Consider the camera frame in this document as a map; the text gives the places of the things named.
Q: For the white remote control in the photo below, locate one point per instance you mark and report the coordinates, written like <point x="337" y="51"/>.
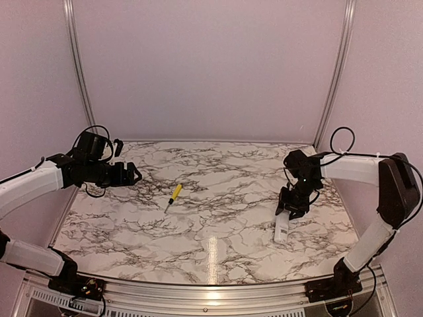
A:
<point x="281" y="228"/>

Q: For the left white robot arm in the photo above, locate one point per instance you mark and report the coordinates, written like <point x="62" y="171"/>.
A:
<point x="49" y="175"/>

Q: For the front aluminium rail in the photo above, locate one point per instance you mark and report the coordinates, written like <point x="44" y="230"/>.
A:
<point x="136" y="298"/>

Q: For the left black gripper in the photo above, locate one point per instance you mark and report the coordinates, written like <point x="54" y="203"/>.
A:
<point x="119" y="179"/>

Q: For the right aluminium corner post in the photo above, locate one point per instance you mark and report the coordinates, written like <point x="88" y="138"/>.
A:
<point x="340" y="61"/>

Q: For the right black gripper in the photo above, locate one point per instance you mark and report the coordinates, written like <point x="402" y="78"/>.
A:
<point x="283" y="200"/>

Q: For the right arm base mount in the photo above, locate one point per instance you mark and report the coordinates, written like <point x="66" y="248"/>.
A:
<point x="343" y="283"/>

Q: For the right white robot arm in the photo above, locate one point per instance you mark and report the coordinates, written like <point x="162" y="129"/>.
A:
<point x="387" y="185"/>

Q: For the aluminium corner post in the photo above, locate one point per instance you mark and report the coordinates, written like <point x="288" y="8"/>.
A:
<point x="340" y="61"/>
<point x="70" y="21"/>

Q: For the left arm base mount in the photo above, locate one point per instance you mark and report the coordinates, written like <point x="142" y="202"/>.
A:
<point x="79" y="286"/>

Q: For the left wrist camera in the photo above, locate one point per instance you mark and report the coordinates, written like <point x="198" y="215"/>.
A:
<point x="117" y="146"/>

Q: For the left aluminium corner post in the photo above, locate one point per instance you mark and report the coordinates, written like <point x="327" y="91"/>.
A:
<point x="70" y="21"/>

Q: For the yellow handled screwdriver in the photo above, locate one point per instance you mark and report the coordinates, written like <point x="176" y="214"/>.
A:
<point x="174" y="196"/>

